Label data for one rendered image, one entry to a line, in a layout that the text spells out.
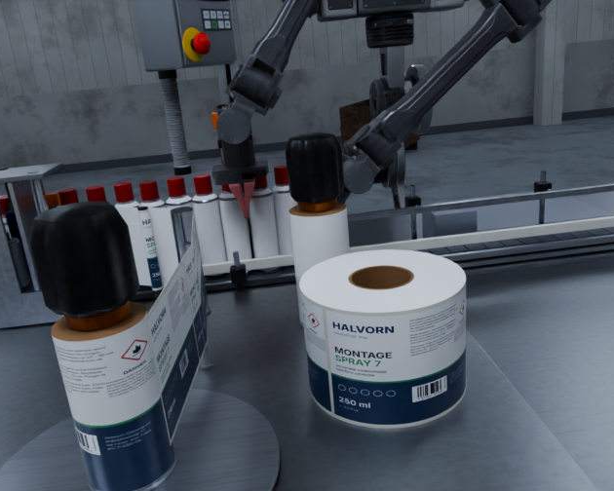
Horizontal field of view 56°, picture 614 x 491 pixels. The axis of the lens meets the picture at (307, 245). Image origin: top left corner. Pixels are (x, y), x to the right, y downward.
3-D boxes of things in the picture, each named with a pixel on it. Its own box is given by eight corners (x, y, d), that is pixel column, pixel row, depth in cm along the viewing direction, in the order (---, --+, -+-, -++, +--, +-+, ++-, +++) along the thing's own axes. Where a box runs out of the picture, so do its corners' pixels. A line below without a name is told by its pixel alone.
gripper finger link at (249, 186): (259, 220, 106) (253, 170, 103) (220, 225, 105) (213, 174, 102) (258, 211, 112) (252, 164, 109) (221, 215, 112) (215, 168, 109)
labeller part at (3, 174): (-43, 187, 93) (-44, 181, 93) (-14, 174, 104) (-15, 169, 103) (43, 178, 94) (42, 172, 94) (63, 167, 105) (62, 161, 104)
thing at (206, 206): (203, 280, 116) (186, 179, 109) (204, 270, 121) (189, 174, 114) (228, 276, 116) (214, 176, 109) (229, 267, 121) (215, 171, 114)
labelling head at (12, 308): (-5, 329, 101) (-46, 185, 93) (22, 299, 113) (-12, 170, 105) (77, 319, 102) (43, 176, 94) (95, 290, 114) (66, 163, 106)
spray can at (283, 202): (282, 259, 123) (271, 164, 117) (306, 258, 122) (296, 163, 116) (277, 268, 118) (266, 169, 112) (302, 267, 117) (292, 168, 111)
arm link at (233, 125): (282, 89, 104) (241, 63, 102) (287, 93, 93) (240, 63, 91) (249, 146, 107) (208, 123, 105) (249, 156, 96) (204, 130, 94)
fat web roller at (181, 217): (183, 321, 98) (165, 214, 92) (186, 309, 102) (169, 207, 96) (211, 317, 98) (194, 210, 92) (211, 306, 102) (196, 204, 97)
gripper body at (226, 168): (269, 175, 104) (264, 134, 101) (212, 181, 103) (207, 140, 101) (268, 169, 110) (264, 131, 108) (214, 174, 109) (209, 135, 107)
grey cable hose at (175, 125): (173, 175, 119) (156, 70, 113) (175, 172, 123) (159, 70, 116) (191, 173, 120) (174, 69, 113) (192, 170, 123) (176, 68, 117)
